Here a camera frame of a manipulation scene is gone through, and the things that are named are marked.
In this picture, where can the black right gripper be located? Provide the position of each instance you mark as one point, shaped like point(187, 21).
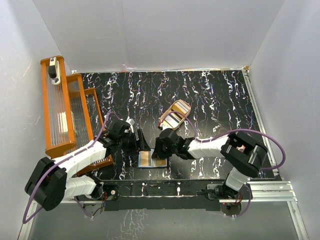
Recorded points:
point(158, 153)

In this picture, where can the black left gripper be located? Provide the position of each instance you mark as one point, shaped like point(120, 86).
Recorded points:
point(139, 145)

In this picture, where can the blue credit card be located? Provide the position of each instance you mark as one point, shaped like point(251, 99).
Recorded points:
point(152, 162)

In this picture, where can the gold VIP card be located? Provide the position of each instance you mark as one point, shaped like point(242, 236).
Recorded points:
point(161, 163)

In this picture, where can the white magnetic stripe card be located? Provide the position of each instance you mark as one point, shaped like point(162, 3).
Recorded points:
point(172, 121)

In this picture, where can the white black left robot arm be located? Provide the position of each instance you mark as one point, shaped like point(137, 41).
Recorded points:
point(54, 180)

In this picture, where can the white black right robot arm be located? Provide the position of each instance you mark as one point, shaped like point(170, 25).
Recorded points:
point(245, 154)

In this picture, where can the white stack of cards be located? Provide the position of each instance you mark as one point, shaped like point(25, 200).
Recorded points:
point(181, 107)

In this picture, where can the orange tiered acrylic rack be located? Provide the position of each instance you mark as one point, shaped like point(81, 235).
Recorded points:
point(72, 115)

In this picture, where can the white device on rack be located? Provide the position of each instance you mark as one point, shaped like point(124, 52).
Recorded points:
point(54, 71)

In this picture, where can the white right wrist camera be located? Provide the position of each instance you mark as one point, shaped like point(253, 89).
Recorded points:
point(162, 126)

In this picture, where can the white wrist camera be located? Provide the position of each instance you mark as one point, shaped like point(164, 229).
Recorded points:
point(162, 126)
point(131, 122)

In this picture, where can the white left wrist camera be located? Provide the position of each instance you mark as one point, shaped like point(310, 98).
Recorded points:
point(131, 122)

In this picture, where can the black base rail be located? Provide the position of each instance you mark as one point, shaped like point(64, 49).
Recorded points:
point(181, 194)

